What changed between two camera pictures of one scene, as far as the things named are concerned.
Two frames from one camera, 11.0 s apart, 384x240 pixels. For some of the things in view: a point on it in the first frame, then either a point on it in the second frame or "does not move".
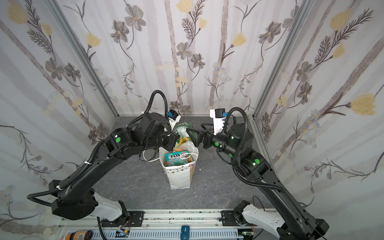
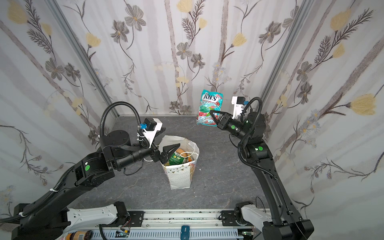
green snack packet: x=180 y=130 to x=176 y=158
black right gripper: x=205 y=141 to x=225 y=122
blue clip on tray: x=185 y=232 does not move
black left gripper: x=172 y=141 to x=157 y=153
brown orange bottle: x=79 y=235 does not move
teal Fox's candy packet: x=177 y=158 to x=209 y=101
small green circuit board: x=122 y=233 does not move
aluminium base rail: x=174 y=219 does not move
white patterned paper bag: x=180 y=175 does not move
